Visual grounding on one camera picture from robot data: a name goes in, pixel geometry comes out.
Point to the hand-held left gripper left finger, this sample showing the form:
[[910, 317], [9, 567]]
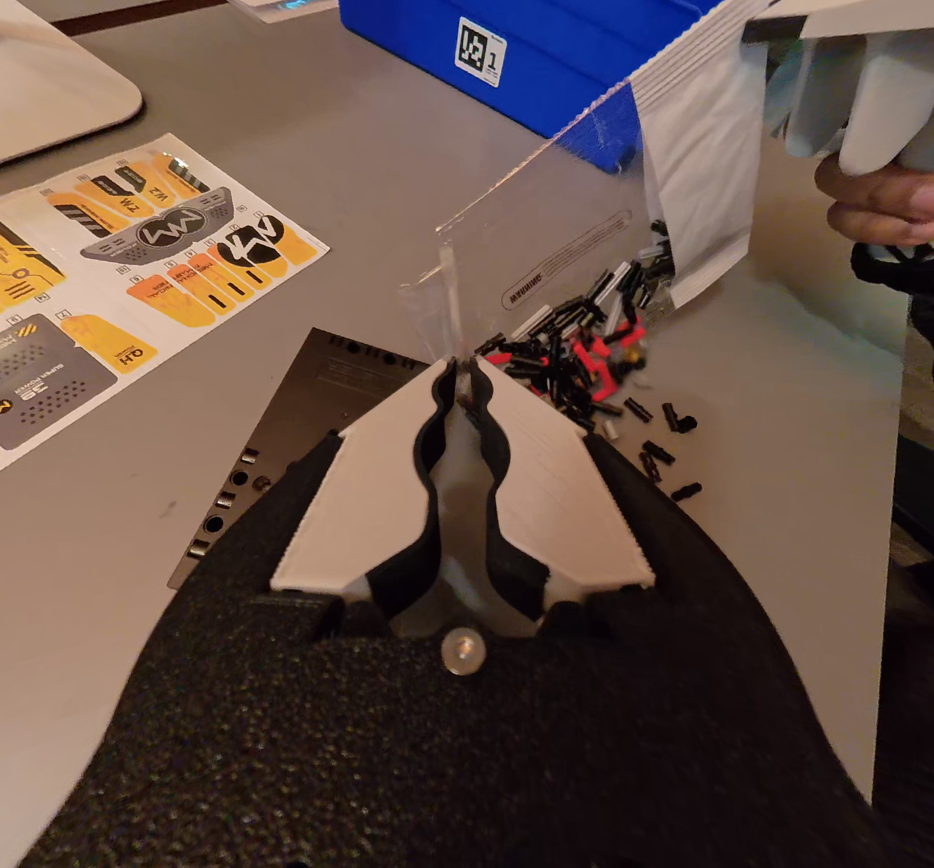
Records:
[[357, 510]]

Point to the black perforated plastic box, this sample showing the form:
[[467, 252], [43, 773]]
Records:
[[350, 386]]

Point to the pile of small black pins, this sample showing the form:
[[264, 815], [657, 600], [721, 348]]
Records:
[[576, 364]]

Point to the clear bag of small pins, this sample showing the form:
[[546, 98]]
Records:
[[700, 153]]

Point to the yellow and grey sticker sheet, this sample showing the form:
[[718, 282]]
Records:
[[182, 262]]

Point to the person's right hand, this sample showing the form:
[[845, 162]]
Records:
[[883, 207]]

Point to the blue plastic bin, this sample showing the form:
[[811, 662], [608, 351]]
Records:
[[584, 21]]

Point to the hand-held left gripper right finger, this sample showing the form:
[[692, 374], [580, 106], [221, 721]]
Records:
[[562, 510]]

